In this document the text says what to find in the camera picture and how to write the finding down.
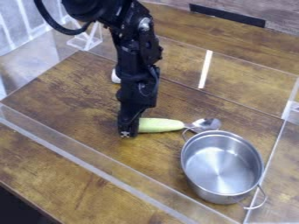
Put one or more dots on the clear acrylic triangle bracket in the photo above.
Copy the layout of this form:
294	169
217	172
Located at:
89	39

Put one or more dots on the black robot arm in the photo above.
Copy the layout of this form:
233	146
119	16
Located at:
131	26

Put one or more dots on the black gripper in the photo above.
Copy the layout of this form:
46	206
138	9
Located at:
139	76

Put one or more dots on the clear acrylic enclosure panel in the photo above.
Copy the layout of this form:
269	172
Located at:
65	159

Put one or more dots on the toy mushroom brown cap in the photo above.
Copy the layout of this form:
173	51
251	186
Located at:
114	77

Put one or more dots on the black bar on table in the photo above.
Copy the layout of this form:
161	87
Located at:
247	20

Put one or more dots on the stainless steel pot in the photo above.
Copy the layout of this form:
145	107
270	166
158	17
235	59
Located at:
225	168

